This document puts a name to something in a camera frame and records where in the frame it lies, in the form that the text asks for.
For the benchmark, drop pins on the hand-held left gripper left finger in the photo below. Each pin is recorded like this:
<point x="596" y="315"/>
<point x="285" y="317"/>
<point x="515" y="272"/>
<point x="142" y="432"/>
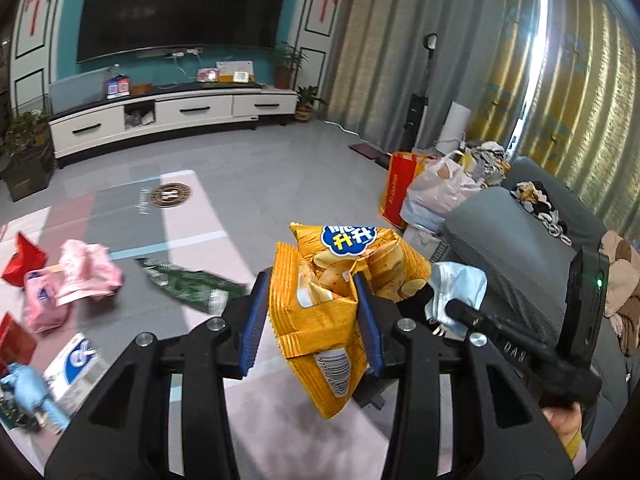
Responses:
<point x="252" y="322"/>

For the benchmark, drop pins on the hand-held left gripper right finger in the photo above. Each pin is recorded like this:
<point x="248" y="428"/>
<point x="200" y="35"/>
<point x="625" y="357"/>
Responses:
<point x="367" y="322"/>

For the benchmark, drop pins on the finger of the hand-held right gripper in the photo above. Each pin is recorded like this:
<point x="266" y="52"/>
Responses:
<point x="472" y="316"/>

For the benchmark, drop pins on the blue face mask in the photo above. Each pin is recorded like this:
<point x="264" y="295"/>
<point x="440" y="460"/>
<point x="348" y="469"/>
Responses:
<point x="460" y="280"/>

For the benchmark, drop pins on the yellow chip bag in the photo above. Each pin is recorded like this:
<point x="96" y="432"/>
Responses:
<point x="310" y="360"/>

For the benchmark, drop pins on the pink tissue packet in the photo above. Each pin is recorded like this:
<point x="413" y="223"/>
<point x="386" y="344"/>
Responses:
<point x="42" y="300"/>

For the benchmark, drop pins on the red carton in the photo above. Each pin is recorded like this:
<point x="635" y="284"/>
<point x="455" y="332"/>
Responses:
<point x="15" y="342"/>

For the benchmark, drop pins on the person's right hand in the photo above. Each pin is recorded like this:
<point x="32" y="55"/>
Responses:
<point x="560" y="422"/>

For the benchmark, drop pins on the beige plush blanket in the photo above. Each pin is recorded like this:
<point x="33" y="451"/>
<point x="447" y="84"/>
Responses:
<point x="620" y="280"/>

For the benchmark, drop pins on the green snack packet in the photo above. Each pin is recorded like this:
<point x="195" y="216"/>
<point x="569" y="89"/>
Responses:
<point x="190" y="285"/>

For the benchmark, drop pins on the grey sofa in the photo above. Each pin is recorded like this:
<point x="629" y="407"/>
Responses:
<point x="500" y="240"/>

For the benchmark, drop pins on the patterned clothes on sofa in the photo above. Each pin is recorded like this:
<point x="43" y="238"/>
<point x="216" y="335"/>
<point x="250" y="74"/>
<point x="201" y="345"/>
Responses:
<point x="537" y="205"/>

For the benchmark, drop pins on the white plastic bag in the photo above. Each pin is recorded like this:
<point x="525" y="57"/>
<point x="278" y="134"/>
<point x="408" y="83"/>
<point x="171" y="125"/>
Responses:
<point x="440" y="185"/>

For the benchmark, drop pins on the red shopping bag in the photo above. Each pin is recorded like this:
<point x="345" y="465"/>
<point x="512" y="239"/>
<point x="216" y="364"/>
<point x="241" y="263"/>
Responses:
<point x="395" y="190"/>

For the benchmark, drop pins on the pile of patterned clothes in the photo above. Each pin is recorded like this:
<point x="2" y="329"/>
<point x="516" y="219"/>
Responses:
<point x="487" y="160"/>

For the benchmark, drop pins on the checked tablecloth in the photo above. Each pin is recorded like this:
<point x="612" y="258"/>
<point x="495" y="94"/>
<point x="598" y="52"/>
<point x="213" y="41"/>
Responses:
<point x="115" y="220"/>

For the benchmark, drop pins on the brown floor mat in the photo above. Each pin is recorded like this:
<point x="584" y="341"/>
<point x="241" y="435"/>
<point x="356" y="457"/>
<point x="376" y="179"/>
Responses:
<point x="370" y="151"/>

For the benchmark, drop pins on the pink crumpled wrapper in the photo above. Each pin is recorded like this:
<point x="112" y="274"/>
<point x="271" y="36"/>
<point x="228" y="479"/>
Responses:
<point x="85" y="265"/>

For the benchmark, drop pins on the white blue box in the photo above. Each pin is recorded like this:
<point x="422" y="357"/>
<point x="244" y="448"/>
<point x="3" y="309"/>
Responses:
<point x="75" y="365"/>

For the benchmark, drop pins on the white upright panel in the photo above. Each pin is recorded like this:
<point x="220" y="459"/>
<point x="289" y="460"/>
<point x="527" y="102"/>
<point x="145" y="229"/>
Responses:
<point x="455" y="120"/>

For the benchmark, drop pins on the yellow patterned curtain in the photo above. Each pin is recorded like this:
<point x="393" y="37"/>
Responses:
<point x="590" y="110"/>

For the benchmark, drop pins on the upright vacuum cleaner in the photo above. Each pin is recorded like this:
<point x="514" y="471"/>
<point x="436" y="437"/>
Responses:
<point x="415" y="115"/>

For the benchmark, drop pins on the small potted plant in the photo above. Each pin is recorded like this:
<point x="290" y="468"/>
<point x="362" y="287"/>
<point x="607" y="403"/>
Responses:
<point x="302" y="110"/>

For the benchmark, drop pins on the white TV cabinet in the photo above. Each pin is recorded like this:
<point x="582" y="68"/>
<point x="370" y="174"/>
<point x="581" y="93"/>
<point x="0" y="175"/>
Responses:
<point x="195" y="107"/>

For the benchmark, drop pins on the red crumpled packet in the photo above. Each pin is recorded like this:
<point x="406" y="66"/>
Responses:
<point x="25" y="265"/>

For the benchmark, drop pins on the blue glove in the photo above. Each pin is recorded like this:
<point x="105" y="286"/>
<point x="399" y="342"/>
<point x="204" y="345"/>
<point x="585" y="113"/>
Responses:
<point x="25" y="385"/>

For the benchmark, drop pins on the white desk clock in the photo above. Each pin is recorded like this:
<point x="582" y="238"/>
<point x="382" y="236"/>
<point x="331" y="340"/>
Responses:
<point x="241" y="77"/>

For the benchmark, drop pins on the potted plant in brown pot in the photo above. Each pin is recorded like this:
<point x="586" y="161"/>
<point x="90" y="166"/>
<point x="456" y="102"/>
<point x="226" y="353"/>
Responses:
<point x="283" y="75"/>

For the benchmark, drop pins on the pink box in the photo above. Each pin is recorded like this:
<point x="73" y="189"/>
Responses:
<point x="207" y="75"/>

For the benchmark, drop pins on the white card board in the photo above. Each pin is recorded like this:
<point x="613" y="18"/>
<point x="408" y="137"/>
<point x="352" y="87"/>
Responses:
<point x="235" y="66"/>

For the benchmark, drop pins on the blue red box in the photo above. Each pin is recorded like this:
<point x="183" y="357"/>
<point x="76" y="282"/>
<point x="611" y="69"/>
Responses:
<point x="118" y="87"/>

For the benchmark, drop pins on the potted plant in dark box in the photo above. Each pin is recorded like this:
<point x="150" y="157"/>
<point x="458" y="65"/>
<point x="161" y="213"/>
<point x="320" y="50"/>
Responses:
<point x="25" y="170"/>

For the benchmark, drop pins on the grey beige curtain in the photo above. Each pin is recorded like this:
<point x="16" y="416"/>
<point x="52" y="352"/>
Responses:
<point x="400" y="35"/>

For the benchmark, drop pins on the glass fish tank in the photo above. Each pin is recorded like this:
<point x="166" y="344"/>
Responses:
<point x="75" y="90"/>

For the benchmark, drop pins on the black television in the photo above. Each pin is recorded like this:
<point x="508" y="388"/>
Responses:
<point x="180" y="5"/>

